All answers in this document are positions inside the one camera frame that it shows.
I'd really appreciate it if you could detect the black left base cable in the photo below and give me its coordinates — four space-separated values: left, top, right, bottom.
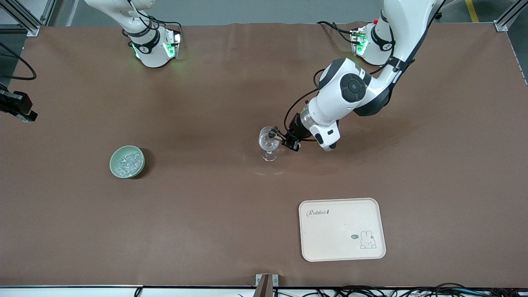
317 21 356 44

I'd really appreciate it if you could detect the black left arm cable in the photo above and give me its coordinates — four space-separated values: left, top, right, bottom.
284 68 326 132

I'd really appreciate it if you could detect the metal bracket with post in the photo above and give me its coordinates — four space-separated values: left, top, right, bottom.
255 273 279 297

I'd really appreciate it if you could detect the black floor cable tangle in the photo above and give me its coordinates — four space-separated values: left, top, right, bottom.
273 283 528 297

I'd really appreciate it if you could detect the clear wine glass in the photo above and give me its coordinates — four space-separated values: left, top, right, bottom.
259 126 282 162

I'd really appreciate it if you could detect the teal floor cable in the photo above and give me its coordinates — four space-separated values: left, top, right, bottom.
450 288 528 296

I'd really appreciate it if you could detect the mint green bowl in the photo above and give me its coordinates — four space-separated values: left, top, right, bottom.
109 145 146 179

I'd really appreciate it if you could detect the white rabbit print tray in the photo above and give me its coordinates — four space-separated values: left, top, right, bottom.
299 198 387 262

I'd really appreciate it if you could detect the brown table cover mat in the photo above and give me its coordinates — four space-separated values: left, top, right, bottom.
0 23 528 288

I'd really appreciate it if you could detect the aluminium frame post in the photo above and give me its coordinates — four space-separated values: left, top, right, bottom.
0 0 42 37
494 0 528 32

